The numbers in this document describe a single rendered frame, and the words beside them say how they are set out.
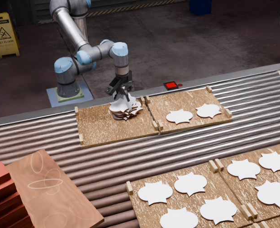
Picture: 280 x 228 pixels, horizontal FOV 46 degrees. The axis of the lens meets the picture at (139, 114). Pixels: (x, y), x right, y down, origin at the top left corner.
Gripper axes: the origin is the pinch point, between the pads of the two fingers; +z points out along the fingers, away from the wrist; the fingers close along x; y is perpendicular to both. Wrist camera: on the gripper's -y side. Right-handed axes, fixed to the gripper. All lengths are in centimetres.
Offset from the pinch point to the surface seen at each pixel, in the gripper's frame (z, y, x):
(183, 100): 6.5, 36.1, -13.3
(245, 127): 9, 43, -52
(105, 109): 6.6, -3.4, 11.7
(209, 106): 5, 40, -29
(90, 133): 6.6, -22.3, -1.5
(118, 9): 95, 284, 392
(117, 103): -0.6, -0.6, 2.5
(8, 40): 76, 51, 345
